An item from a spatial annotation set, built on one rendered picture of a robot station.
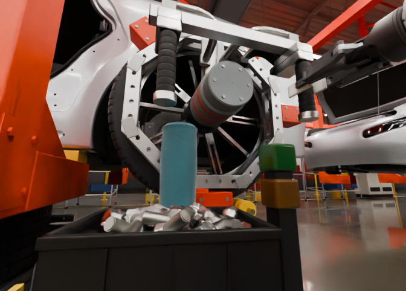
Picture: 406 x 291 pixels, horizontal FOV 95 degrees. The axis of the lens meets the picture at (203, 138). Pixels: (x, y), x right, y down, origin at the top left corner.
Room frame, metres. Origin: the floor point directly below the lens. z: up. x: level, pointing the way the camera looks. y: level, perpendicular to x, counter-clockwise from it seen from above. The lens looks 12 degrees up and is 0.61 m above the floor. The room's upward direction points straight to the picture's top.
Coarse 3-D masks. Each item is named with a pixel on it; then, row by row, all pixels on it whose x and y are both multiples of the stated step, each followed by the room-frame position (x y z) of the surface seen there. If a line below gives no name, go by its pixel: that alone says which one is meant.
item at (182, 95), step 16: (176, 64) 0.67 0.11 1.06; (192, 64) 0.66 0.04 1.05; (144, 80) 0.59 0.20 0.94; (176, 80) 0.82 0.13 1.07; (192, 80) 0.67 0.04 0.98; (144, 96) 0.70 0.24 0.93; (256, 96) 0.72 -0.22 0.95; (176, 112) 0.65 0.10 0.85; (240, 112) 0.86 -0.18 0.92; (256, 112) 0.74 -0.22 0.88; (208, 128) 0.72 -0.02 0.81; (240, 128) 0.88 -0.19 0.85; (256, 128) 0.75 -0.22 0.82; (208, 144) 0.68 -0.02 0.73; (240, 144) 0.86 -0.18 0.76; (256, 144) 0.72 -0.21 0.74; (240, 160) 0.75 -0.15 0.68
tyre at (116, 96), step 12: (228, 60) 0.69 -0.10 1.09; (120, 72) 0.57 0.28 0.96; (120, 84) 0.57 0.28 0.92; (120, 96) 0.57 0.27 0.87; (108, 108) 0.57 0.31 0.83; (120, 108) 0.57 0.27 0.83; (108, 120) 0.57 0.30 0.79; (120, 120) 0.57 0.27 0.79; (120, 132) 0.57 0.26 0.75; (120, 144) 0.57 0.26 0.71; (120, 156) 0.59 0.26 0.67; (132, 156) 0.59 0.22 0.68; (132, 168) 0.59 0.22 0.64; (144, 168) 0.60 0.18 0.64; (144, 180) 0.60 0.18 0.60; (156, 180) 0.61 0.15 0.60; (156, 192) 0.62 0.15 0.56; (240, 192) 0.70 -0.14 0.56
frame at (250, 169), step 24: (144, 48) 0.51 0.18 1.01; (192, 48) 0.61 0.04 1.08; (240, 48) 0.60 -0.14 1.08; (144, 72) 0.56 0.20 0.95; (264, 72) 0.63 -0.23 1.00; (264, 96) 0.68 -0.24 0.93; (264, 120) 0.69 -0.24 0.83; (144, 144) 0.52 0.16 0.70; (264, 144) 0.68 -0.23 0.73; (240, 168) 0.65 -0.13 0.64
